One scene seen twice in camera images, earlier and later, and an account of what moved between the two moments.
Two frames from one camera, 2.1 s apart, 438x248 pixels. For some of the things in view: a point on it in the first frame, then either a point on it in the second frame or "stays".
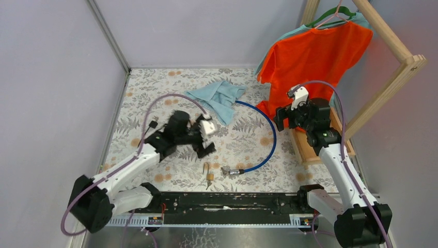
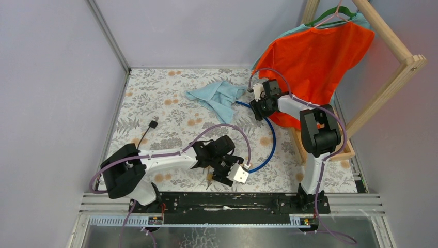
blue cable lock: (239, 172) stays
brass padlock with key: (209, 177) stays
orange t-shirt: (316, 59) stays
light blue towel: (219, 98) stays
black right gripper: (279, 118) to (259, 114)
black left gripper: (205, 152) to (222, 178)
